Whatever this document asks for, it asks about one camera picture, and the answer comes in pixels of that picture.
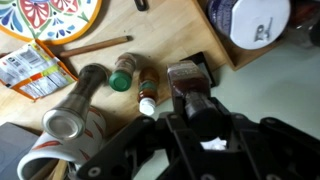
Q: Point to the green cap spice bottle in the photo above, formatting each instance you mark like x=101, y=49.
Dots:
x=120, y=80

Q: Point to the clear glass jar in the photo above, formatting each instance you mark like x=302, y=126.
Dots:
x=305, y=26

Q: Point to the black sauce bottle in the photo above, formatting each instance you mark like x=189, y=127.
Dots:
x=188, y=80

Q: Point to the thin wooden stick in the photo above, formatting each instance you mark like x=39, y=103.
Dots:
x=96, y=46

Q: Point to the dark grey flat box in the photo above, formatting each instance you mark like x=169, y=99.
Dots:
x=16, y=150

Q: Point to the white cap hot sauce bottle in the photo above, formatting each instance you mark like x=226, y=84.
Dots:
x=147, y=88

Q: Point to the white lid round canister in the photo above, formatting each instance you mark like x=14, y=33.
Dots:
x=253, y=20

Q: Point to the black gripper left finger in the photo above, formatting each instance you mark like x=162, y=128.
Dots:
x=126, y=146

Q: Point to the colourful floral patterned plate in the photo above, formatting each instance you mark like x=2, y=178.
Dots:
x=40, y=16

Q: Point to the metal top pepper grinder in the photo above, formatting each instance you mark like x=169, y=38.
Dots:
x=71, y=110

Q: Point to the white mug red chili print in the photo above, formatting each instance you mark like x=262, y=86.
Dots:
x=66, y=150

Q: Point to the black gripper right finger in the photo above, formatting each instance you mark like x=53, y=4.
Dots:
x=283, y=146

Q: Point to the printed foil food packet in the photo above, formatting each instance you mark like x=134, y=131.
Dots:
x=33, y=70

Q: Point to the wooden divided tray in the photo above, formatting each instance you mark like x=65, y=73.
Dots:
x=240, y=58

